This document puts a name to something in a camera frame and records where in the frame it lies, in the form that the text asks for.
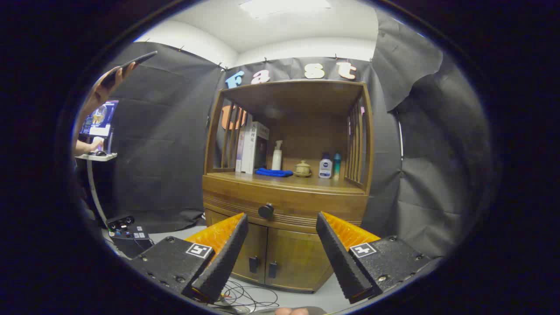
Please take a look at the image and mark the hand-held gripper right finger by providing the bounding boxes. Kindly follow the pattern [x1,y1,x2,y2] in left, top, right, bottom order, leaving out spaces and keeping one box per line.
[316,212,431,305]

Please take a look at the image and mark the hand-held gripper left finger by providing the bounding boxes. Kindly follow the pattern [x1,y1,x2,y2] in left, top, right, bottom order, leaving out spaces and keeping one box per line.
[129,213,249,305]

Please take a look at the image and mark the wooden drawer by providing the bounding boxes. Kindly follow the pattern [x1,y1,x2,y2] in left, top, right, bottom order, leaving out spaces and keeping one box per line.
[203,195,369,233]

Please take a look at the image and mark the wooden cabinet door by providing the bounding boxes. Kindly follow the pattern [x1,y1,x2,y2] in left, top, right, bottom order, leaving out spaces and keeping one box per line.
[266,227,335,291]
[206,210,268,284]

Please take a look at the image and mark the wooden countertop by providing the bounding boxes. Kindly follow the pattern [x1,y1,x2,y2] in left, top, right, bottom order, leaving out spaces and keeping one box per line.
[203,171,369,196]

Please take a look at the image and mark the wooden cabinet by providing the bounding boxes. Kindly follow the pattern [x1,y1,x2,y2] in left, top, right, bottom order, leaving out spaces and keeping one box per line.
[202,80,375,293]

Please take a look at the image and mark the white lotion bottle blue cap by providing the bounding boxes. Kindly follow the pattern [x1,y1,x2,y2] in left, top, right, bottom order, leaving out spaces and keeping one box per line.
[318,153,333,179]

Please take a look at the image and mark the blue cloth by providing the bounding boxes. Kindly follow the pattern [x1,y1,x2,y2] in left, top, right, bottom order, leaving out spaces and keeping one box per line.
[255,168,294,178]

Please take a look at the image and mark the black electronic box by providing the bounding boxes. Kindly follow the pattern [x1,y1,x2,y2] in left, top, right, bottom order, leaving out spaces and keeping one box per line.
[109,225,154,259]

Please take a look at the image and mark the pale purple book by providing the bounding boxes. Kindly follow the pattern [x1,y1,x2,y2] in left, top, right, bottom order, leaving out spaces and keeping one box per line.
[235,125,246,172]

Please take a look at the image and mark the white spray bottle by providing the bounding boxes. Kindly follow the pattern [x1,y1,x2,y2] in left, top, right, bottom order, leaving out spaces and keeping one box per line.
[272,140,284,171]

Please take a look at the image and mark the white book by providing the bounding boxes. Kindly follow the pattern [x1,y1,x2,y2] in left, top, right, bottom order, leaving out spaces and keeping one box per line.
[242,121,270,175]

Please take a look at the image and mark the black backdrop cloth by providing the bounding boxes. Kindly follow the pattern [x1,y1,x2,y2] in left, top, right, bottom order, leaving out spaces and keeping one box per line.
[90,9,493,259]

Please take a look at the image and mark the white computer stand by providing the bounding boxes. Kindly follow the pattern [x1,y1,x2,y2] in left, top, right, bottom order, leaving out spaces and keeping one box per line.
[75,152,118,226]

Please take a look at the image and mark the computer monitor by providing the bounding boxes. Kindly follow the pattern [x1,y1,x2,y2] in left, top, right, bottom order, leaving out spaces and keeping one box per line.
[80,100,119,137]

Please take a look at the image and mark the black smartphone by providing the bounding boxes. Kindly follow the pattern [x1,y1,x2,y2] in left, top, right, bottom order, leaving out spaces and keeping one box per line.
[101,51,158,87]

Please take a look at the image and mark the black floor cables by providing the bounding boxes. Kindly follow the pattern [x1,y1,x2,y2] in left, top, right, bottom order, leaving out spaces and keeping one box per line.
[214,280,280,312]

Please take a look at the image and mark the black stereo camera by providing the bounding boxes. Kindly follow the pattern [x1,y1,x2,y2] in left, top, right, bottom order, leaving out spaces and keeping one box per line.
[107,215,135,231]

